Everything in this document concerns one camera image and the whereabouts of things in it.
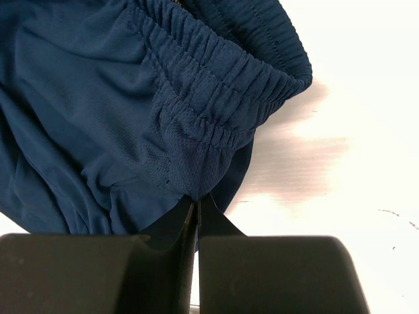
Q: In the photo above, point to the navy blue shorts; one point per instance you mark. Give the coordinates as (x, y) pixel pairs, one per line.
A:
(112, 111)

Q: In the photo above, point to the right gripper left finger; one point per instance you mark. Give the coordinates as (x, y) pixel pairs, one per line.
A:
(146, 273)

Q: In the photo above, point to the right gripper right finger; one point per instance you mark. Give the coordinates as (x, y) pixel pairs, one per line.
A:
(272, 274)

